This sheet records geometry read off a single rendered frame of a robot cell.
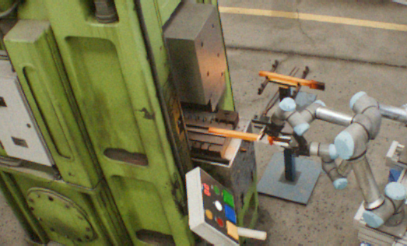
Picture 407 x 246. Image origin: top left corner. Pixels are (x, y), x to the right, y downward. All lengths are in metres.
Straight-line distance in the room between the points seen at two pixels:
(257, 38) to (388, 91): 1.41
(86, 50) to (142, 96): 0.34
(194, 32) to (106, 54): 0.42
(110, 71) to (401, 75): 3.10
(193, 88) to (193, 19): 0.34
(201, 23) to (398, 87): 2.66
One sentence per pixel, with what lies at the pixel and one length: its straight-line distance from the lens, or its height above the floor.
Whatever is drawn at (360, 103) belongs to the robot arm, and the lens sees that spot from 3.02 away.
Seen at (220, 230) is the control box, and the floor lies 1.09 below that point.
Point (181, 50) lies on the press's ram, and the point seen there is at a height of 1.70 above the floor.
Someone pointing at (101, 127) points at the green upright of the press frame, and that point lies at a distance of 3.04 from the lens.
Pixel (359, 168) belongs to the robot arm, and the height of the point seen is 1.25.
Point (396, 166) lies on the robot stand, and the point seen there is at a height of 0.71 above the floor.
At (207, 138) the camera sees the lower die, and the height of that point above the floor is 0.99.
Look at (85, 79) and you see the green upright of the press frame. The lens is 2.85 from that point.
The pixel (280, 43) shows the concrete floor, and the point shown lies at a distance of 5.53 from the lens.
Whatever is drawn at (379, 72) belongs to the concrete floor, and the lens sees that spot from 5.21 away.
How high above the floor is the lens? 3.32
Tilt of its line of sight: 44 degrees down
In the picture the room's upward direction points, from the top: 12 degrees counter-clockwise
